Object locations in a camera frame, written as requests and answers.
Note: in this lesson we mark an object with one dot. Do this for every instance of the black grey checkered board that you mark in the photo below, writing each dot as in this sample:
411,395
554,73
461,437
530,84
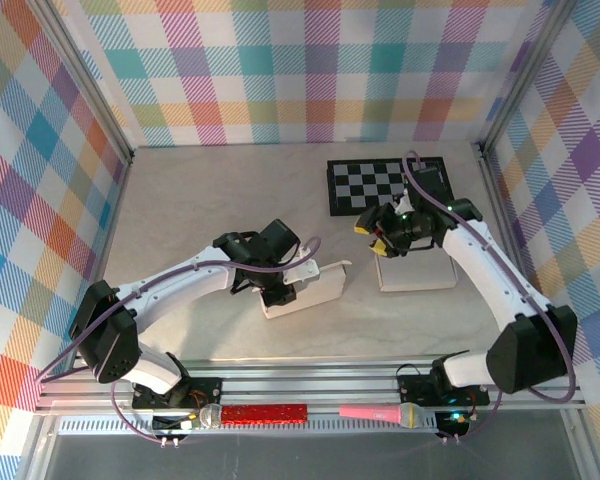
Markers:
365,185

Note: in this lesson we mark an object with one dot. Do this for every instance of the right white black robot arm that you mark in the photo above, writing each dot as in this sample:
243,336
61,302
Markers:
485,275

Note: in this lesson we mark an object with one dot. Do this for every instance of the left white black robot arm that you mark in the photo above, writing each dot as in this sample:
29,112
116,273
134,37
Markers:
180,285

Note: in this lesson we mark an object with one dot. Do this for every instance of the red glitter toy microphone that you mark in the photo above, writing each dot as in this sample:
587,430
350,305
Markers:
265,415

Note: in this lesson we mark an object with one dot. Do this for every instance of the pink toy microphone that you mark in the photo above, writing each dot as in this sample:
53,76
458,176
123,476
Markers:
375,414

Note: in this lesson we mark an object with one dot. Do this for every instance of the small electronics board green light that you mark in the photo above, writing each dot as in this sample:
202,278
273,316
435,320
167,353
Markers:
455,422

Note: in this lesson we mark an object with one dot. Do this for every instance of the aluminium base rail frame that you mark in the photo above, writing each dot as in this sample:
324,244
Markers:
305,387

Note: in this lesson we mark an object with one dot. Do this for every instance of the aluminium side rail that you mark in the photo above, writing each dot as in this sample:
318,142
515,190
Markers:
114,220
516,250

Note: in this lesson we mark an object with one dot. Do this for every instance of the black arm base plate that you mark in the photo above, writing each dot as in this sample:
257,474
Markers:
415,390
205,390

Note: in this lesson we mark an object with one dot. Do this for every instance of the aluminium corner post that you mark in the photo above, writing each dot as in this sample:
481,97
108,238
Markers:
80,80
525,75

